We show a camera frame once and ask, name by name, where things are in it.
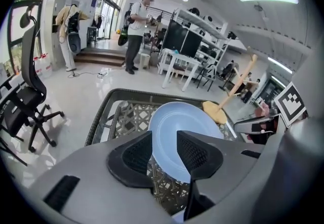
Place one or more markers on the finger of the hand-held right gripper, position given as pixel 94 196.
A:
pixel 253 125

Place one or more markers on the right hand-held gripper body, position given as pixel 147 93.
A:
pixel 289 102

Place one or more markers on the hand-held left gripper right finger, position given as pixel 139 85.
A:
pixel 240 180

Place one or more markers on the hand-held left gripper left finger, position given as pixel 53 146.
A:
pixel 101 180

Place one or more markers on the blue big plate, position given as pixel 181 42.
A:
pixel 179 218
pixel 172 121

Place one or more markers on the wooden mug tree stand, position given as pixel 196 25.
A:
pixel 215 114

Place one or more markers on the black and white chair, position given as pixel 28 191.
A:
pixel 208 71

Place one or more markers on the dark wicker glass-top table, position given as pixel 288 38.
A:
pixel 131 116

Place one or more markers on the wooden stool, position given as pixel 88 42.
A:
pixel 179 68

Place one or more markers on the white table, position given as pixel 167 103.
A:
pixel 177 58

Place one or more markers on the black monitor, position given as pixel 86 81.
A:
pixel 174 36
pixel 191 44

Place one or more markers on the white shelf rack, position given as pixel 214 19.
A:
pixel 202 22

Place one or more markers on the wooden step platform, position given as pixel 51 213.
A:
pixel 101 57

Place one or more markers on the white trash bin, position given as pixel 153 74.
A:
pixel 145 60

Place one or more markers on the black office chair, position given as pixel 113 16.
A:
pixel 30 71

